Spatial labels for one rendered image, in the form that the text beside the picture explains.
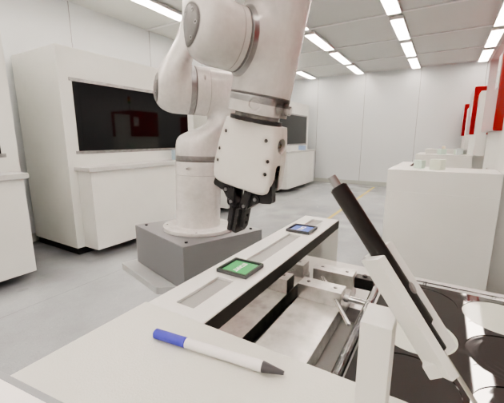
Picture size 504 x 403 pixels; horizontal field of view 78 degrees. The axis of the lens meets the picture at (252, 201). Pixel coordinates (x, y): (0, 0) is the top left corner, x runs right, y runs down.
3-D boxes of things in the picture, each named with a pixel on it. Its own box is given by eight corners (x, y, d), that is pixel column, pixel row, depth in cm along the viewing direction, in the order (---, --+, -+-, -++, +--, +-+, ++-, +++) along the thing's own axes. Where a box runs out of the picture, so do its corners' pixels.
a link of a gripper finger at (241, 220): (266, 194, 48) (258, 233, 50) (249, 188, 49) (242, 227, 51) (256, 197, 45) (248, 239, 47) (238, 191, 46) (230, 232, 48)
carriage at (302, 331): (355, 294, 65) (357, 281, 64) (276, 434, 34) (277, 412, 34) (318, 285, 69) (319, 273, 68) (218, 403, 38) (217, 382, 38)
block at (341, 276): (355, 283, 64) (357, 269, 63) (351, 289, 61) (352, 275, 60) (318, 274, 68) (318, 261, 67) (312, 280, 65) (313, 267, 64)
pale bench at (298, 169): (315, 184, 824) (318, 105, 785) (286, 193, 673) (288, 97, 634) (278, 181, 879) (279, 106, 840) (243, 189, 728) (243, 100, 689)
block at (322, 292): (345, 300, 57) (346, 285, 56) (340, 309, 54) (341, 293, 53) (304, 289, 61) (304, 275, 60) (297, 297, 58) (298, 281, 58)
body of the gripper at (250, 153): (300, 119, 45) (284, 193, 49) (242, 107, 50) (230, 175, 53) (277, 117, 39) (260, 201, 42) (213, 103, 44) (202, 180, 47)
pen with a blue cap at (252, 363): (286, 364, 27) (158, 326, 33) (282, 372, 26) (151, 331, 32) (285, 374, 28) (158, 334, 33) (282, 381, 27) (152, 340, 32)
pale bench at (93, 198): (210, 220, 455) (206, 74, 416) (93, 261, 304) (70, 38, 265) (158, 211, 510) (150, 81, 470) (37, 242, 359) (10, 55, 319)
